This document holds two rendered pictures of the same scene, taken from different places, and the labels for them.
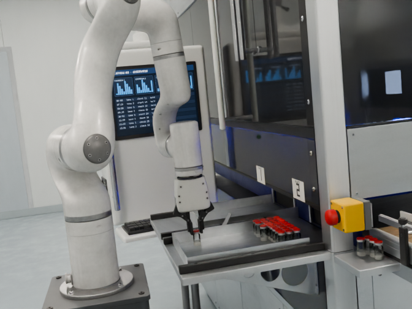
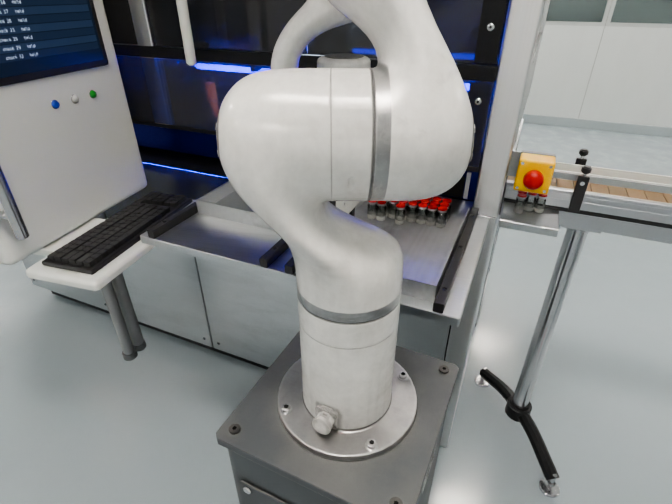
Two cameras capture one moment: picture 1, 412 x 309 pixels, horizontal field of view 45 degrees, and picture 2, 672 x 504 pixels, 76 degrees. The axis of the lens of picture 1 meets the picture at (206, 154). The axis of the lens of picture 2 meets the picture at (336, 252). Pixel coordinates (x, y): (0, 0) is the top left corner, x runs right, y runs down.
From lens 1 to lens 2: 1.23 m
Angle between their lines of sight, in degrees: 56
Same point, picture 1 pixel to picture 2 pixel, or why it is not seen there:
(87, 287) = (380, 415)
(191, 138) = not seen: hidden behind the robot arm
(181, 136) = not seen: hidden behind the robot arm
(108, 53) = not seen: outside the picture
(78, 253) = (375, 371)
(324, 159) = (515, 109)
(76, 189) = (362, 243)
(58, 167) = (309, 200)
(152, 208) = (67, 213)
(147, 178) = (46, 164)
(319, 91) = (535, 12)
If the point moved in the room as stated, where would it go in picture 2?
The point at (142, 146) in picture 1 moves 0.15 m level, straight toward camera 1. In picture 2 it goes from (21, 103) to (63, 111)
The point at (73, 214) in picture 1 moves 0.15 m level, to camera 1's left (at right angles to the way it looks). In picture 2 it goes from (380, 302) to (282, 397)
